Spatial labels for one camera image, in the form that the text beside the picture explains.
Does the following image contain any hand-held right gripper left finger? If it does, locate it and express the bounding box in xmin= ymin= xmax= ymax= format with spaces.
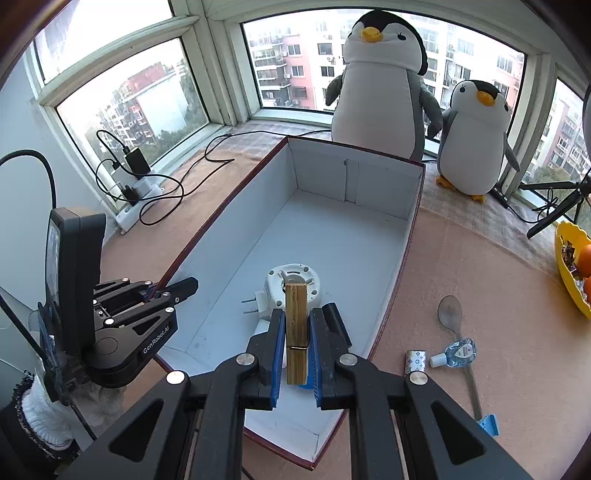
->
xmin=58 ymin=309 xmax=286 ymax=480

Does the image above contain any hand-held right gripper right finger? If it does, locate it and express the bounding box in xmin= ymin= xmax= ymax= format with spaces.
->
xmin=309 ymin=303 xmax=534 ymax=480

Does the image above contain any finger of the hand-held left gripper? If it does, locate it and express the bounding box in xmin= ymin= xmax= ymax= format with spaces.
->
xmin=104 ymin=277 xmax=199 ymax=365
xmin=93 ymin=278 xmax=161 ymax=315

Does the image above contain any wooden clothespin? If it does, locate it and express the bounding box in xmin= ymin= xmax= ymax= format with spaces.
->
xmin=284 ymin=283 xmax=309 ymax=386

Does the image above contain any round white plug-in light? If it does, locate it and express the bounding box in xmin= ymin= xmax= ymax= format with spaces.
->
xmin=265 ymin=262 xmax=321 ymax=319

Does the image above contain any white cardboard box maroon outside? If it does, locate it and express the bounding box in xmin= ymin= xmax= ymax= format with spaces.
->
xmin=154 ymin=135 xmax=426 ymax=470

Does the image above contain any person's left hand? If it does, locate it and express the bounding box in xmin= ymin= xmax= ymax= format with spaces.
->
xmin=69 ymin=381 xmax=127 ymax=428

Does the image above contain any white charger plug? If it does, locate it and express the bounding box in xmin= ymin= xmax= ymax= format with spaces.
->
xmin=241 ymin=288 xmax=283 ymax=324

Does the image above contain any white power strip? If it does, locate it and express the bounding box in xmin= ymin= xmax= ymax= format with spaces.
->
xmin=115 ymin=178 xmax=164 ymax=232

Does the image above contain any white power adapter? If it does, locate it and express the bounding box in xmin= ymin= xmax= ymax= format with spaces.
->
xmin=111 ymin=159 xmax=139 ymax=185

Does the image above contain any metal spoon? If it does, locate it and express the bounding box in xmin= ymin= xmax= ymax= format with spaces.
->
xmin=437 ymin=295 xmax=483 ymax=421

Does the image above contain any small clear blue bottle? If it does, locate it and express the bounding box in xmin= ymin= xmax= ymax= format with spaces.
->
xmin=430 ymin=338 xmax=477 ymax=368

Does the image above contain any brown mat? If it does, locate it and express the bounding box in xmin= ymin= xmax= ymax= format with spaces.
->
xmin=97 ymin=138 xmax=591 ymax=480

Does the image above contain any yellow fruit bowl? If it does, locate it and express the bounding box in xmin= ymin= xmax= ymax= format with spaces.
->
xmin=554 ymin=220 xmax=591 ymax=320

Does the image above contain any small penguin plush toy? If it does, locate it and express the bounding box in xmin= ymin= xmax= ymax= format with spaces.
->
xmin=436 ymin=80 xmax=520 ymax=204

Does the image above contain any large penguin plush toy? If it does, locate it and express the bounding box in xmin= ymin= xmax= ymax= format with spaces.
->
xmin=325 ymin=9 xmax=444 ymax=162

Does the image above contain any black tripod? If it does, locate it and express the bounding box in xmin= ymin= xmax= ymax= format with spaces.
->
xmin=519 ymin=173 xmax=591 ymax=239

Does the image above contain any long black cable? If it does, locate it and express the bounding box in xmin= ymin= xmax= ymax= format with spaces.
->
xmin=139 ymin=130 xmax=333 ymax=227

